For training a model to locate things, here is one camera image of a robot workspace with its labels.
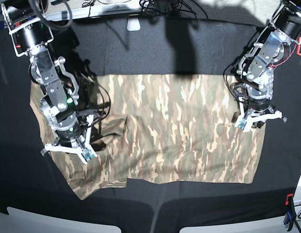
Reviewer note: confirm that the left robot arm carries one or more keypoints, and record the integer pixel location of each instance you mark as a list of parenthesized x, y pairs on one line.
[(273, 47)]

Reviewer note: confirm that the black table cloth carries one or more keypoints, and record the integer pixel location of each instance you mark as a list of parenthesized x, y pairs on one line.
[(32, 182)]

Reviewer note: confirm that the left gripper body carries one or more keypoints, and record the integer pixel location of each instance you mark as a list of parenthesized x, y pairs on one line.
[(258, 105)]

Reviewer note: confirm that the red clamp top right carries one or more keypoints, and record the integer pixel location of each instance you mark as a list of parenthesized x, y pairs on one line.
[(298, 51)]

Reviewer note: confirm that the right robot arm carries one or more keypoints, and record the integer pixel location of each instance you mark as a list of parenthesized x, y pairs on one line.
[(60, 116)]

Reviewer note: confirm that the camouflage t-shirt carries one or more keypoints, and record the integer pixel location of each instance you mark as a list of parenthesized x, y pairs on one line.
[(162, 129)]

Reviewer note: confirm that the clamp bottom right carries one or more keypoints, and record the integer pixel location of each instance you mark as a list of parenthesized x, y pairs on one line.
[(290, 214)]

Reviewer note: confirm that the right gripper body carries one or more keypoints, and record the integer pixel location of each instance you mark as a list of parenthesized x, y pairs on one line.
[(67, 132)]

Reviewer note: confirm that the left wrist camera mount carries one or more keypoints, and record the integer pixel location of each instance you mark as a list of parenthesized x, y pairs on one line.
[(249, 118)]

